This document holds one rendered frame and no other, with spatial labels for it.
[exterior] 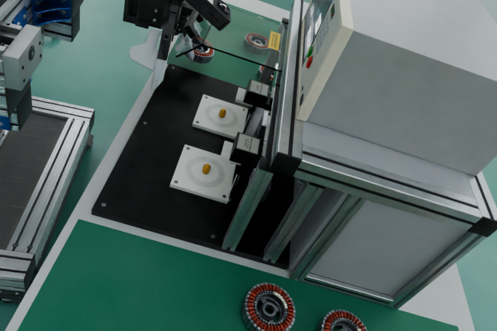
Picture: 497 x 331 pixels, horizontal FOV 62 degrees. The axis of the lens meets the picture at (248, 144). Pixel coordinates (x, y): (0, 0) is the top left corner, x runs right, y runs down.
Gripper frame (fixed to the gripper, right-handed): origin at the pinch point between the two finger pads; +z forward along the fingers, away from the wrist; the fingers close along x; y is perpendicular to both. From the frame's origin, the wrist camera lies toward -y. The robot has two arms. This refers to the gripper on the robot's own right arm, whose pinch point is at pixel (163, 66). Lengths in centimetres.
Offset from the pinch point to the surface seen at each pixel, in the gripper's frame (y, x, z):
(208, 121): -14, -31, 37
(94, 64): 46, -151, 115
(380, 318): -60, 21, 40
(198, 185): -13.5, -6.2, 37.0
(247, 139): -22.3, -11.6, 23.2
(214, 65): -15, -66, 40
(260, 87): -26.3, -34.5, 23.1
